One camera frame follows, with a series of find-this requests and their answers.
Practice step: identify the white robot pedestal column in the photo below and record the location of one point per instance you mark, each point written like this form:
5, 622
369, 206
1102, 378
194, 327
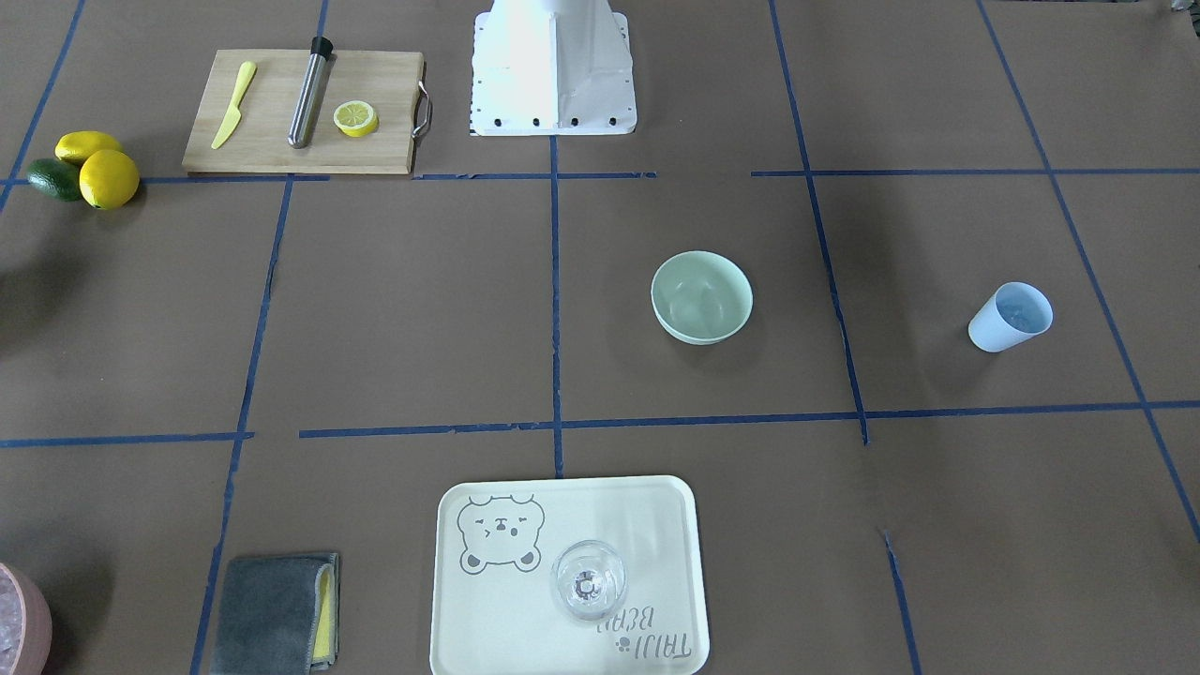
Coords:
552, 68

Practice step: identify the light blue cup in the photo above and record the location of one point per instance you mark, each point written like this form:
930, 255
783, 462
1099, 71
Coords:
1015, 313

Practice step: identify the cream bear tray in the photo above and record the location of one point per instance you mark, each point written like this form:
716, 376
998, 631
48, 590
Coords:
493, 606

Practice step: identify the green avocado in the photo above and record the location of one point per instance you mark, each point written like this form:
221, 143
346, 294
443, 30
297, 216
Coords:
55, 178

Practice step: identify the yellow lemon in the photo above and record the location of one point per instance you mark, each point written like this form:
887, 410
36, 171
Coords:
109, 179
76, 147

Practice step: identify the green bowl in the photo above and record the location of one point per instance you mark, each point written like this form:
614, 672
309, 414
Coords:
701, 298

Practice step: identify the clear wine glass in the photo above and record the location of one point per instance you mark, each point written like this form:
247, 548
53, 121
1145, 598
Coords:
590, 580

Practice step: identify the pink bowl with ice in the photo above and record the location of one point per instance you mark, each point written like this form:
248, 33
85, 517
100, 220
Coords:
27, 632

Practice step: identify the half lemon slice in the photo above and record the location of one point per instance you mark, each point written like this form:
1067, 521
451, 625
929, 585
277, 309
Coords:
356, 119

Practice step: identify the grey folded cloth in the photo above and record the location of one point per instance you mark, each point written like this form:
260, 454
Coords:
279, 615

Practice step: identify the metal muddler black tip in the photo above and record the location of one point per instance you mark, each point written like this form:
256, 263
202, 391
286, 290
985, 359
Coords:
306, 109

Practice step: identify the yellow plastic knife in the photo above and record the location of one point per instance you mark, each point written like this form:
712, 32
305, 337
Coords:
233, 114

